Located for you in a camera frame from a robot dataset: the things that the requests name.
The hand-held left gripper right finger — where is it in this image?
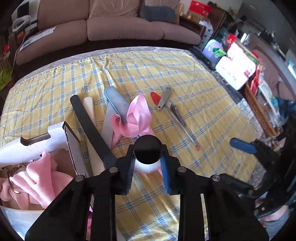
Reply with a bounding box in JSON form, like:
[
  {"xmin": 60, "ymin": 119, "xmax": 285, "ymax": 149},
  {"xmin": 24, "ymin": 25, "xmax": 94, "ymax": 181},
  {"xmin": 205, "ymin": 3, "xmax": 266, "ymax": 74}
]
[{"xmin": 161, "ymin": 145, "xmax": 270, "ymax": 241}]

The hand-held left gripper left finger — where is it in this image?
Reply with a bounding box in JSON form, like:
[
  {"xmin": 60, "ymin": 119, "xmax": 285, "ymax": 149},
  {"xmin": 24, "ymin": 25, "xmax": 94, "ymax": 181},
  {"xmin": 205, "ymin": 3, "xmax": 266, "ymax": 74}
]
[{"xmin": 24, "ymin": 145, "xmax": 137, "ymax": 241}]

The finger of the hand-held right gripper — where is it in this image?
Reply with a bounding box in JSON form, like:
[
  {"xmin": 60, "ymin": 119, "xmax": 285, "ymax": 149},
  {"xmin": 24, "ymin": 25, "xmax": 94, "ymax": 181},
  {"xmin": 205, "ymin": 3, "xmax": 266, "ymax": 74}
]
[
  {"xmin": 223, "ymin": 174, "xmax": 258, "ymax": 198},
  {"xmin": 230, "ymin": 138, "xmax": 281, "ymax": 168}
]

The black nail dust brush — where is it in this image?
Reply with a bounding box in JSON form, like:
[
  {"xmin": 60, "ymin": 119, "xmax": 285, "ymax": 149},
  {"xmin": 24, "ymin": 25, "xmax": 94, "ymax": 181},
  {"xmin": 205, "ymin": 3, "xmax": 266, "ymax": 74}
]
[{"xmin": 134, "ymin": 136, "xmax": 163, "ymax": 175}]

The thin metal cuticle pusher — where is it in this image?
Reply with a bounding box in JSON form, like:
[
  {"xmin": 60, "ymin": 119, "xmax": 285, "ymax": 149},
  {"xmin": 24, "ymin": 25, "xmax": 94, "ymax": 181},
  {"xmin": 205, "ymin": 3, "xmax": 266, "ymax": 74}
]
[{"xmin": 165, "ymin": 108, "xmax": 201, "ymax": 151}]

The grey nail file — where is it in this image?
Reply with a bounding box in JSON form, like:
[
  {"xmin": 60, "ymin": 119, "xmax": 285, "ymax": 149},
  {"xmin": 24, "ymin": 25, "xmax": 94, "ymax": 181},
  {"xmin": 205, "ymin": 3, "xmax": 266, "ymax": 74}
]
[{"xmin": 102, "ymin": 100, "xmax": 116, "ymax": 142}]

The black nail file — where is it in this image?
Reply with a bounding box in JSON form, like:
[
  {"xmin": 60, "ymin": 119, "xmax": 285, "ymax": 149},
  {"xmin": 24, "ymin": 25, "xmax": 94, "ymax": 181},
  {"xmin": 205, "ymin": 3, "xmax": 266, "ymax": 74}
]
[{"xmin": 70, "ymin": 95, "xmax": 118, "ymax": 172}]

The metal cuticle nipper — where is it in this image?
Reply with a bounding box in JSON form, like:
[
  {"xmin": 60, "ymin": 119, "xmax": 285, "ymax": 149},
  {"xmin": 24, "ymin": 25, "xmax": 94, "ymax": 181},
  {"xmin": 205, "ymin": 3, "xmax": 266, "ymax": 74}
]
[{"xmin": 170, "ymin": 104, "xmax": 186, "ymax": 127}]

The pink ribbon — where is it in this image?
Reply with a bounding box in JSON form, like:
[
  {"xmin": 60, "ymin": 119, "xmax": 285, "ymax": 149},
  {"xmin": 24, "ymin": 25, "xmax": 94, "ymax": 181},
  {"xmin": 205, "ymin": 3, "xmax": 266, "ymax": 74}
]
[{"xmin": 110, "ymin": 93, "xmax": 155, "ymax": 150}]

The blue nail buffer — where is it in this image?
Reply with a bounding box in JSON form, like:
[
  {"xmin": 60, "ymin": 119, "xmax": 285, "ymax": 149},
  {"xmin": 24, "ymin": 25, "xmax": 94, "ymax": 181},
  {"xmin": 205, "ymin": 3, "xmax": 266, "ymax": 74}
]
[{"xmin": 104, "ymin": 86, "xmax": 130, "ymax": 123}]

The silver nail clipper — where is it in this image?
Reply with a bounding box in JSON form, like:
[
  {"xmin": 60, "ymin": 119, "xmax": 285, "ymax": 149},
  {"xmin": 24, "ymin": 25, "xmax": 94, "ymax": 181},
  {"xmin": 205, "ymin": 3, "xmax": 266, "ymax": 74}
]
[{"xmin": 157, "ymin": 87, "xmax": 173, "ymax": 110}]

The red plastic nail tool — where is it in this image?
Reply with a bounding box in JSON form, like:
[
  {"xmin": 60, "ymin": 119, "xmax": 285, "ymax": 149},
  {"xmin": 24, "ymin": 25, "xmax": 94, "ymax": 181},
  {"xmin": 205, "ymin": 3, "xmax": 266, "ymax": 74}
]
[{"xmin": 150, "ymin": 92, "xmax": 161, "ymax": 105}]

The pale nail file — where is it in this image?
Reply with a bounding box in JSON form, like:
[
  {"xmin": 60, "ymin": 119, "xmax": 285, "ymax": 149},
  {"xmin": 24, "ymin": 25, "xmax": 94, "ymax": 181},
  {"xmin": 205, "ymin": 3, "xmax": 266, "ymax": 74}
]
[{"xmin": 83, "ymin": 97, "xmax": 104, "ymax": 176}]

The pink towel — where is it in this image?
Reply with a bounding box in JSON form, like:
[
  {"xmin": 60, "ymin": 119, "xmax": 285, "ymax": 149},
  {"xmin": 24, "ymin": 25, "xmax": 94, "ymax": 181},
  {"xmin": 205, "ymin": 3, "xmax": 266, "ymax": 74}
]
[{"xmin": 0, "ymin": 151, "xmax": 75, "ymax": 210}]

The white cardboard box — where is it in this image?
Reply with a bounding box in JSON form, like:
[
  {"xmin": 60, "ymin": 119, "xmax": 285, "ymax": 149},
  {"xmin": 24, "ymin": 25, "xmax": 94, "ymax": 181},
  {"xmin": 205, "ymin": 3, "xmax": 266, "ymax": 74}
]
[{"xmin": 0, "ymin": 120, "xmax": 90, "ymax": 179}]

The person's right forearm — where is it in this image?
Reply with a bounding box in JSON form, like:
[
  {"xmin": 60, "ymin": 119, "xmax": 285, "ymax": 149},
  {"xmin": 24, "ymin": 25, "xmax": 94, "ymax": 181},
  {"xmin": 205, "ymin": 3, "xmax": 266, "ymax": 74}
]
[{"xmin": 265, "ymin": 209, "xmax": 290, "ymax": 235}]

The wicker basket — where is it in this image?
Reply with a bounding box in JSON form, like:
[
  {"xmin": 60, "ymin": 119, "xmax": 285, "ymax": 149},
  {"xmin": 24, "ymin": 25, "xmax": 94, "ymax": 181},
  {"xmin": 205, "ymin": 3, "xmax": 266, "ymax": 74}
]
[{"xmin": 244, "ymin": 82, "xmax": 281, "ymax": 137}]

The white tissue pack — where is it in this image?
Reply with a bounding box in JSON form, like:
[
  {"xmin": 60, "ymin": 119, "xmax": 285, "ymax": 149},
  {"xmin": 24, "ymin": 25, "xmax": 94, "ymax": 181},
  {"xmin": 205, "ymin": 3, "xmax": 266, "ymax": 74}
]
[{"xmin": 215, "ymin": 42, "xmax": 257, "ymax": 91}]

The yellow plaid tablecloth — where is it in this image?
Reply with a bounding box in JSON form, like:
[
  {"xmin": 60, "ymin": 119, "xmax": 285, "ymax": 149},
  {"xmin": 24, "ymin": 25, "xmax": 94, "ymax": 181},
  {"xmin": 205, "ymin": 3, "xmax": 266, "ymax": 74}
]
[{"xmin": 0, "ymin": 51, "xmax": 264, "ymax": 241}]

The purple container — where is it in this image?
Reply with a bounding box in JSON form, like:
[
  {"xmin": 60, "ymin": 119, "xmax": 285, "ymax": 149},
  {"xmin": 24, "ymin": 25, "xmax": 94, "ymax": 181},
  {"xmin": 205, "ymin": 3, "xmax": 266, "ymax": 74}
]
[{"xmin": 203, "ymin": 39, "xmax": 223, "ymax": 64}]

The red box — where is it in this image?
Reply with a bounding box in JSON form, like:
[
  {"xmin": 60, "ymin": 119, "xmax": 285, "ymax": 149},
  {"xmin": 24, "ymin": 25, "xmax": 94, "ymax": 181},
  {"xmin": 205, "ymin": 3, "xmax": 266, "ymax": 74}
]
[{"xmin": 188, "ymin": 0, "xmax": 212, "ymax": 15}]

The brown sofa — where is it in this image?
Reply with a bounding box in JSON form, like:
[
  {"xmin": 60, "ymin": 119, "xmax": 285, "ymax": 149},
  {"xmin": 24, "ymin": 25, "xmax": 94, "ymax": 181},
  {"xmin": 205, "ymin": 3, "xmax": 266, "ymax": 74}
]
[{"xmin": 14, "ymin": 0, "xmax": 201, "ymax": 65}]

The green bag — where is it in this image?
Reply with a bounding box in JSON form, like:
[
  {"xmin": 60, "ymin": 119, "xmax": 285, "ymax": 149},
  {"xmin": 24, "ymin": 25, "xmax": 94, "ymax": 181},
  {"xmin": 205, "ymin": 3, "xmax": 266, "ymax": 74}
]
[{"xmin": 0, "ymin": 66, "xmax": 14, "ymax": 91}]

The grey cushion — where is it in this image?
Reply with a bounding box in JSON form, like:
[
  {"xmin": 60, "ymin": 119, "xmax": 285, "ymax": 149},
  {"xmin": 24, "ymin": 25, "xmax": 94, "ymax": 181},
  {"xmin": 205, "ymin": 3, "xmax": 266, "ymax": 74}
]
[{"xmin": 140, "ymin": 3, "xmax": 175, "ymax": 22}]

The white paper sheet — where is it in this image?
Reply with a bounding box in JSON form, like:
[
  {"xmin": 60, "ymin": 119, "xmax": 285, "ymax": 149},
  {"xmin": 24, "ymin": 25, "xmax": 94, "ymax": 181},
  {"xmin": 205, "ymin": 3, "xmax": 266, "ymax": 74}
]
[{"xmin": 20, "ymin": 25, "xmax": 57, "ymax": 51}]

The white handheld appliance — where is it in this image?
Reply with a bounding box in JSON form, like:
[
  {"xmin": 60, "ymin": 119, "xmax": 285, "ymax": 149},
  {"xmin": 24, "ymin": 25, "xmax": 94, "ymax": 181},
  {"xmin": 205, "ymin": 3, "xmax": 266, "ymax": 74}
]
[{"xmin": 11, "ymin": 15, "xmax": 31, "ymax": 32}]

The gold metal ring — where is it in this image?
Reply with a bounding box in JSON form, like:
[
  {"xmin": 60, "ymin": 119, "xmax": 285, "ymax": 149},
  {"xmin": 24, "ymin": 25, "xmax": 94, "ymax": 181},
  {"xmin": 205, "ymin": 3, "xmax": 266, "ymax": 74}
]
[{"xmin": 7, "ymin": 165, "xmax": 23, "ymax": 194}]

